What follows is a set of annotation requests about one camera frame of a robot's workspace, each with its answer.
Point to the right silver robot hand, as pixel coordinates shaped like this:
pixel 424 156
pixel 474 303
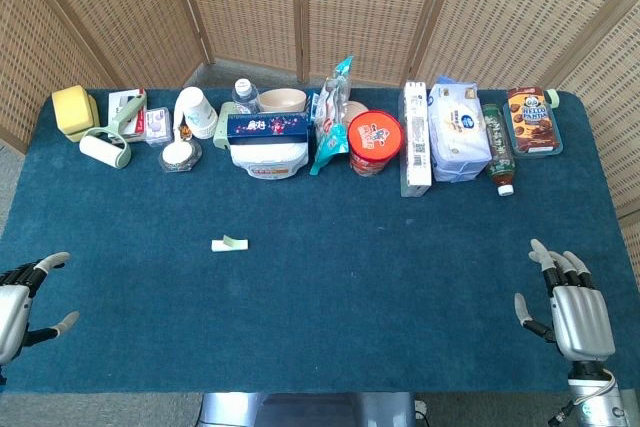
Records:
pixel 582 317

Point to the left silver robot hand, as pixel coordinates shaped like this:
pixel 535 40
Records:
pixel 12 307

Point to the small pale green stick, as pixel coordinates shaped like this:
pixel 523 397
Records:
pixel 227 246

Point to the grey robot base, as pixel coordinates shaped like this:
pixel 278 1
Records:
pixel 310 412

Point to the blue table cloth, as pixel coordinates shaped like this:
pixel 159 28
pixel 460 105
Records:
pixel 475 237

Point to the green white lint roller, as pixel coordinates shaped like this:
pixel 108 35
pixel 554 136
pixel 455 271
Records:
pixel 102 149

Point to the green tea bottle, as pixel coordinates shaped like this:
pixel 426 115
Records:
pixel 499 147

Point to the Hello Panda biscuit box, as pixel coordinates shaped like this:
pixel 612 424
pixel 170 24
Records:
pixel 531 119

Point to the yellow sponge block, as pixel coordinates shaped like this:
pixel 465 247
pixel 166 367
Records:
pixel 72 107

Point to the white tissue pack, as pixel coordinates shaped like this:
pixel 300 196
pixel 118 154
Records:
pixel 457 137

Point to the clear container with white lid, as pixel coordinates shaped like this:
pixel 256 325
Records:
pixel 177 154

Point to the white red flat box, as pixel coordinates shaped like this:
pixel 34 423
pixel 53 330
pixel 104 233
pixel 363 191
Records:
pixel 122 107

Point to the small clear purple box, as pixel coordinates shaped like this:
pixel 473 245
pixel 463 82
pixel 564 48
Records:
pixel 159 127

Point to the white long carton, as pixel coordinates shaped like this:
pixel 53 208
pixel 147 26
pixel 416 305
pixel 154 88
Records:
pixel 416 147

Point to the small brown snack packet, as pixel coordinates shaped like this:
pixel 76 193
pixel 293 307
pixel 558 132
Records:
pixel 185 132

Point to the white paper cup stack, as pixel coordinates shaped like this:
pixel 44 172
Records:
pixel 197 109

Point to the light green stapler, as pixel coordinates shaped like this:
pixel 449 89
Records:
pixel 222 127

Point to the white plastic tub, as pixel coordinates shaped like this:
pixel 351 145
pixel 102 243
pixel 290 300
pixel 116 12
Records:
pixel 270 159

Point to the beige round container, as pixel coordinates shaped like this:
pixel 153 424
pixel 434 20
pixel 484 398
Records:
pixel 359 109

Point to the teal snack bag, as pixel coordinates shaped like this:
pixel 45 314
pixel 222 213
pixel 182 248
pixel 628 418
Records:
pixel 330 142

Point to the navy blue long box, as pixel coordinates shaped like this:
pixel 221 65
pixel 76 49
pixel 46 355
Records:
pixel 267 128

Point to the clear water bottle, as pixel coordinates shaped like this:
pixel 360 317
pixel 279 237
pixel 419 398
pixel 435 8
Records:
pixel 245 97

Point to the beige bowl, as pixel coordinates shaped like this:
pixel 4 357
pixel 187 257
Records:
pixel 282 99

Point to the blue plastic packet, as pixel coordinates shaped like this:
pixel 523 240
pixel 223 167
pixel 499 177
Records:
pixel 313 107

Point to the woven rattan folding screen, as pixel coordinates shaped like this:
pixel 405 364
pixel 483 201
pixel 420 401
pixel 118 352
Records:
pixel 365 7

